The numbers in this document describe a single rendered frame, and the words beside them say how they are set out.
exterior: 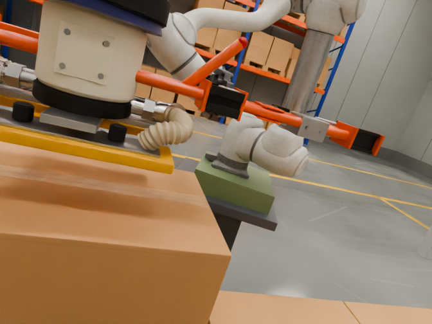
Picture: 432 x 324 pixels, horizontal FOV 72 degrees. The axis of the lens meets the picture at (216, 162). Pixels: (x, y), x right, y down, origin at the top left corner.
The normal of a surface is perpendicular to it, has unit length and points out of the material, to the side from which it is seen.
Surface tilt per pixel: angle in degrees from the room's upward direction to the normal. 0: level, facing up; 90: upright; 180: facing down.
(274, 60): 90
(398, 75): 90
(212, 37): 90
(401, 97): 90
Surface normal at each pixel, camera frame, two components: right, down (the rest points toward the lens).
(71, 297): 0.24, 0.35
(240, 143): -0.48, 0.11
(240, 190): -0.10, 0.26
